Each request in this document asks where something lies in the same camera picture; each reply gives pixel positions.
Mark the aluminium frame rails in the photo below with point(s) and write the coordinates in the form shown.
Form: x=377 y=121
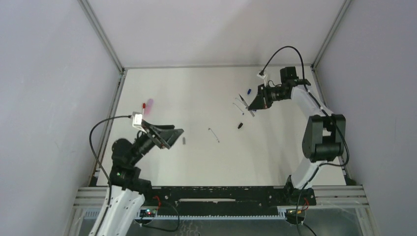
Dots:
x=340 y=197

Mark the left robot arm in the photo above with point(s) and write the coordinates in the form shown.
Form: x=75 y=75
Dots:
x=126 y=191

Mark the pink highlighter pen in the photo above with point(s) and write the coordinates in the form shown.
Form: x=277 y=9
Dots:
x=148 y=106

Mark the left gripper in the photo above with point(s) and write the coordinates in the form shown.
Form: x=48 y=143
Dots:
x=154 y=135

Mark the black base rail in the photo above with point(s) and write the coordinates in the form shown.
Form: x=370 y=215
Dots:
x=226 y=201

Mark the thin white black-tip pen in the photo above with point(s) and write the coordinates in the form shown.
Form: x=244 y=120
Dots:
x=215 y=136

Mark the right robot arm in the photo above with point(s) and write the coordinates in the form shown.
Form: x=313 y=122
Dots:
x=323 y=139

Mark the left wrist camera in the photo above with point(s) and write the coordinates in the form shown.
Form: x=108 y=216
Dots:
x=137 y=119

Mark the grey pen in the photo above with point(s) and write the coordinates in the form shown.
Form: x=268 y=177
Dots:
x=246 y=104

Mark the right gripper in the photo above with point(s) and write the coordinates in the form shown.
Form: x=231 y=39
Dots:
x=264 y=97

